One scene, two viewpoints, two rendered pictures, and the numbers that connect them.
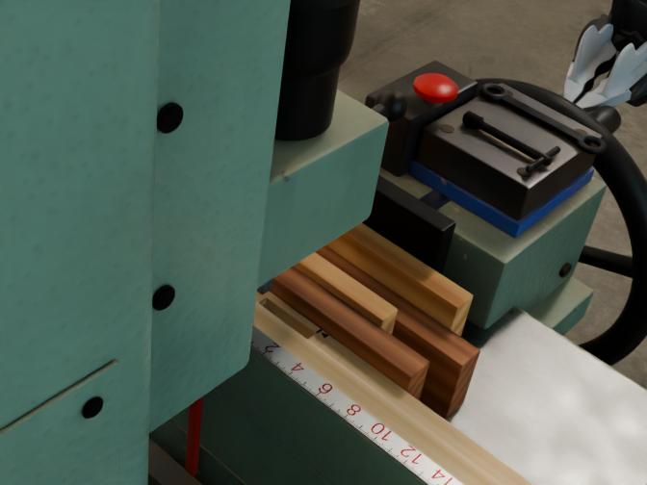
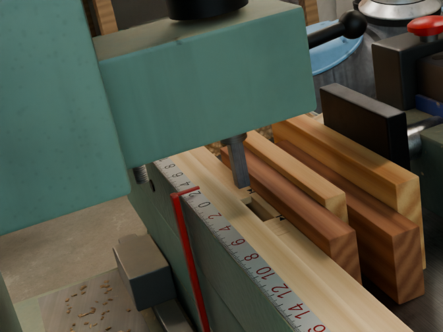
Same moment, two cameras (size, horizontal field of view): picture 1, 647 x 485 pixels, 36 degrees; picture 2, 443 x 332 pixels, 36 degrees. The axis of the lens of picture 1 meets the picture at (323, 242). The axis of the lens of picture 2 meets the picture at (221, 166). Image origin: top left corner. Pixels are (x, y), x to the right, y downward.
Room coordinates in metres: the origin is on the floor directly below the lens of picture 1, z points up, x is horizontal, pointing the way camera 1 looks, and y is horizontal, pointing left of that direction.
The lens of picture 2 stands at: (0.09, -0.23, 1.15)
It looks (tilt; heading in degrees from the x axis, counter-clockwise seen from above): 23 degrees down; 38
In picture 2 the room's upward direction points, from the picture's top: 12 degrees counter-clockwise
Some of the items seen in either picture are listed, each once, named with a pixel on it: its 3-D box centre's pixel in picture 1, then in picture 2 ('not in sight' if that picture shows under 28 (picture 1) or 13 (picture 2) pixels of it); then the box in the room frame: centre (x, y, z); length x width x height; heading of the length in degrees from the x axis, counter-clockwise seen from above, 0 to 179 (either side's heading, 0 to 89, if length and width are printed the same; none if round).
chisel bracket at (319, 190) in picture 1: (246, 197); (193, 88); (0.43, 0.04, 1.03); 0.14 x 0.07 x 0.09; 144
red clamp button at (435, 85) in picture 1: (435, 88); (428, 25); (0.59, -0.06, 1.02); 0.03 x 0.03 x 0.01
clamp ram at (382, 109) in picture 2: (408, 227); (401, 145); (0.52, -0.05, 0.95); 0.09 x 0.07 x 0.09; 54
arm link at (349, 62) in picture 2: not in sight; (329, 75); (1.18, 0.34, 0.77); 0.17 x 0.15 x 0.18; 153
